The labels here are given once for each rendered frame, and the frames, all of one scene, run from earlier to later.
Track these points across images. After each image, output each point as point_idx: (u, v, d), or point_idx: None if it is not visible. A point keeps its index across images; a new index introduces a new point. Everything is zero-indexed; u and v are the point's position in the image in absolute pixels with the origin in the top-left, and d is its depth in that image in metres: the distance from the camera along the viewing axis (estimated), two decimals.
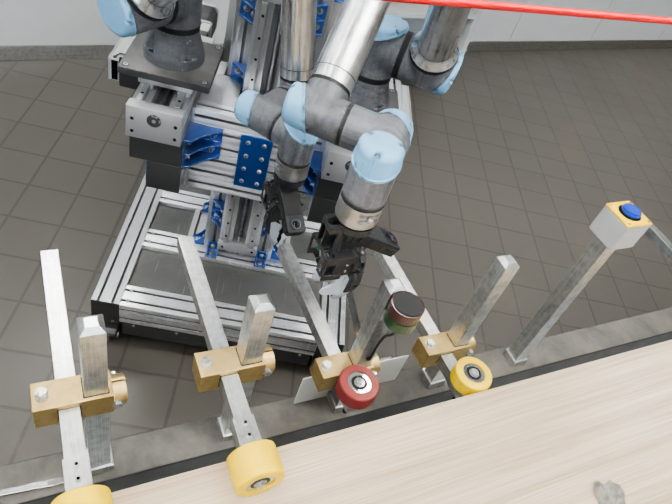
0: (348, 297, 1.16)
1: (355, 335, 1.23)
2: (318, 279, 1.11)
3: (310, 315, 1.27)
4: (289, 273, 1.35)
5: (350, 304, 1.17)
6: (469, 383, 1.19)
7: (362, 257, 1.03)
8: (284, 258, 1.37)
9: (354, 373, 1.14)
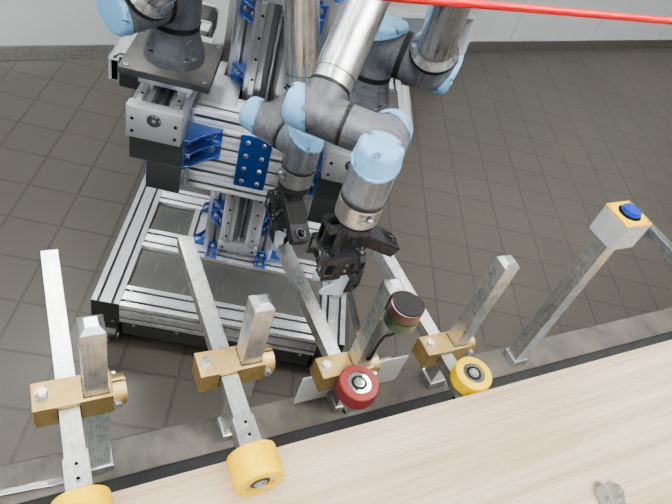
0: (348, 297, 1.16)
1: (355, 335, 1.23)
2: (318, 279, 1.11)
3: (310, 315, 1.27)
4: (289, 273, 1.35)
5: (350, 304, 1.17)
6: (469, 383, 1.19)
7: (362, 257, 1.03)
8: (284, 258, 1.37)
9: (354, 373, 1.14)
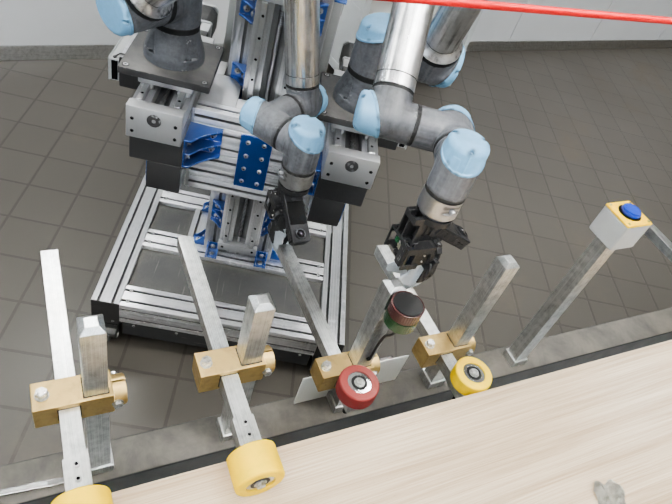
0: None
1: None
2: (391, 270, 1.18)
3: (310, 315, 1.27)
4: (289, 273, 1.35)
5: None
6: (469, 383, 1.19)
7: (438, 248, 1.10)
8: (284, 258, 1.37)
9: (354, 373, 1.14)
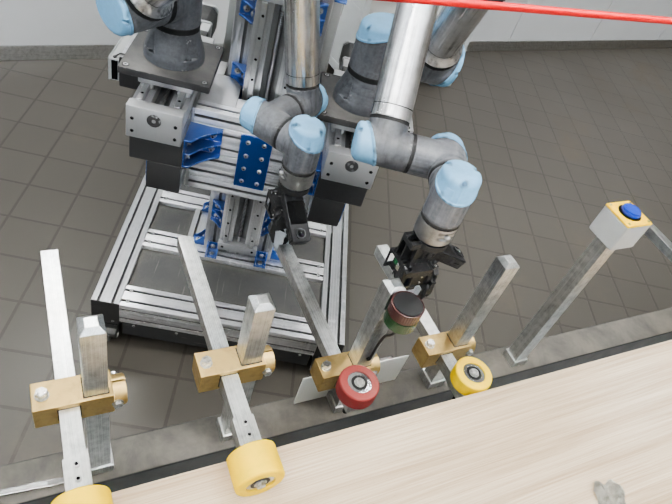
0: None
1: None
2: None
3: (310, 315, 1.27)
4: (289, 273, 1.35)
5: None
6: (469, 383, 1.19)
7: (435, 270, 1.16)
8: (284, 258, 1.37)
9: (354, 373, 1.14)
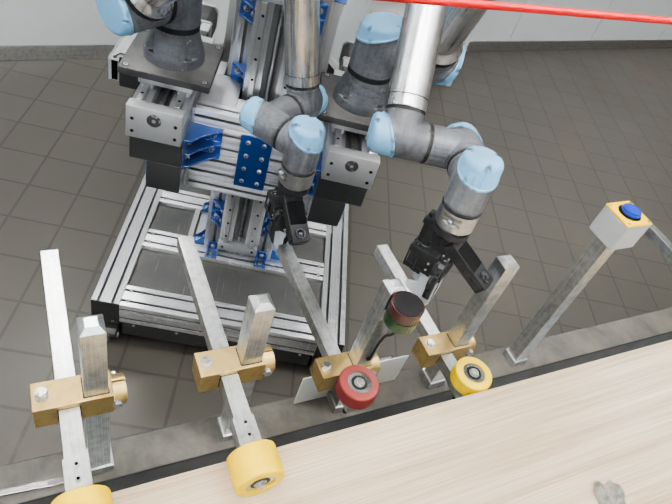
0: None
1: None
2: (417, 280, 1.23)
3: (310, 315, 1.27)
4: (289, 273, 1.35)
5: None
6: (469, 383, 1.19)
7: (442, 264, 1.12)
8: (284, 258, 1.37)
9: (354, 373, 1.14)
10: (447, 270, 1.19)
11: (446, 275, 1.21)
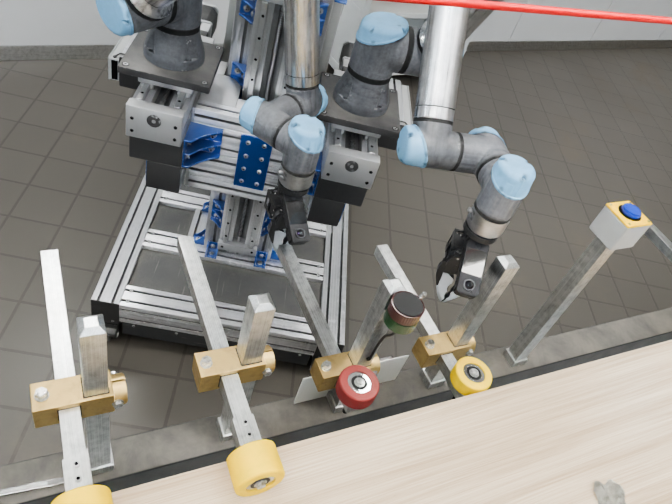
0: None
1: None
2: None
3: (310, 315, 1.27)
4: (289, 273, 1.35)
5: None
6: (469, 383, 1.19)
7: (453, 252, 1.20)
8: (284, 258, 1.37)
9: (354, 373, 1.14)
10: None
11: None
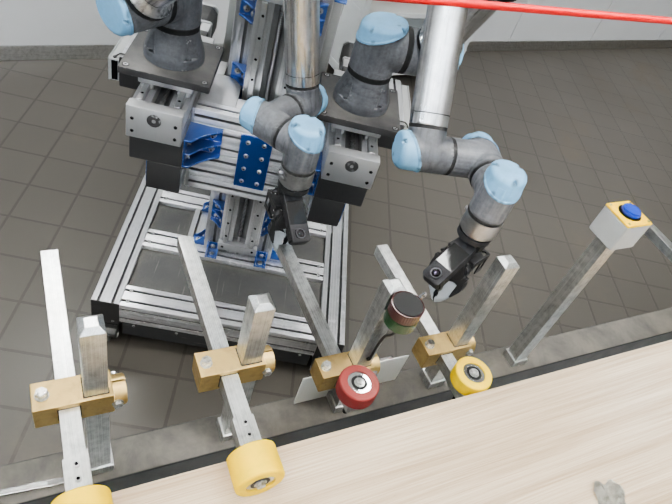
0: None
1: None
2: None
3: (310, 315, 1.27)
4: (289, 273, 1.35)
5: None
6: (469, 383, 1.19)
7: (445, 247, 1.23)
8: (284, 258, 1.37)
9: (354, 373, 1.14)
10: (455, 283, 1.24)
11: (455, 292, 1.25)
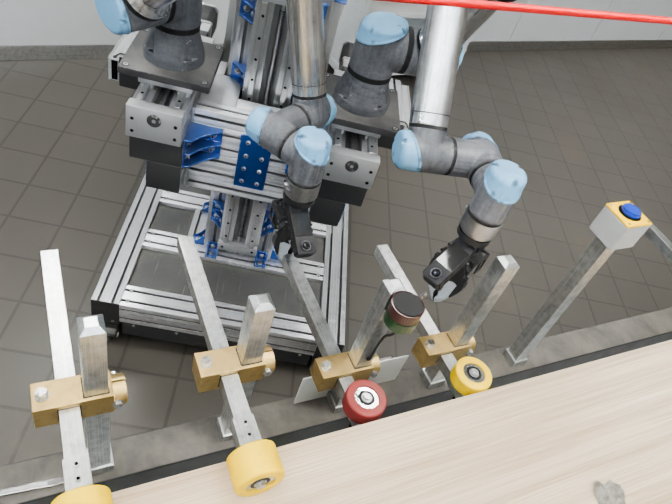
0: None
1: None
2: None
3: (316, 327, 1.25)
4: (294, 284, 1.33)
5: None
6: (469, 383, 1.19)
7: (445, 247, 1.23)
8: (289, 269, 1.35)
9: (361, 388, 1.12)
10: (455, 283, 1.24)
11: (455, 292, 1.25)
